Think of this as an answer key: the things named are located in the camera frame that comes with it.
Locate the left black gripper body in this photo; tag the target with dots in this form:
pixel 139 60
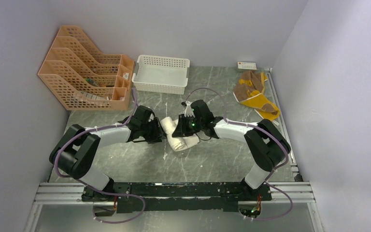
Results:
pixel 152 131

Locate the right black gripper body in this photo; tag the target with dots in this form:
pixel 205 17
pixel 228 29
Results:
pixel 189 125

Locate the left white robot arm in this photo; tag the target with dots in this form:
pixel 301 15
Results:
pixel 76 150

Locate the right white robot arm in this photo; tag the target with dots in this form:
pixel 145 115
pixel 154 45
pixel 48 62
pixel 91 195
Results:
pixel 267 145

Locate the white plastic basket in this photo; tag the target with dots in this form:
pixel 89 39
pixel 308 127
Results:
pixel 161 74

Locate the brown yellow towel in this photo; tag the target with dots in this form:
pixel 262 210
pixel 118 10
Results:
pixel 250 91

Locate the small white red box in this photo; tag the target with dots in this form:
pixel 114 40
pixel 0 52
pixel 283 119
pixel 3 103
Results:
pixel 246 65

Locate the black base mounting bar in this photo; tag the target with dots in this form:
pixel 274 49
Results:
pixel 131 197

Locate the orange plastic file organizer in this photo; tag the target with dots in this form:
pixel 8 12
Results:
pixel 82 77

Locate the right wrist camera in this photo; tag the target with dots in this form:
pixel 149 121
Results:
pixel 188 112

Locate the aluminium frame rail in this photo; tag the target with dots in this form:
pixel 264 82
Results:
pixel 70 193

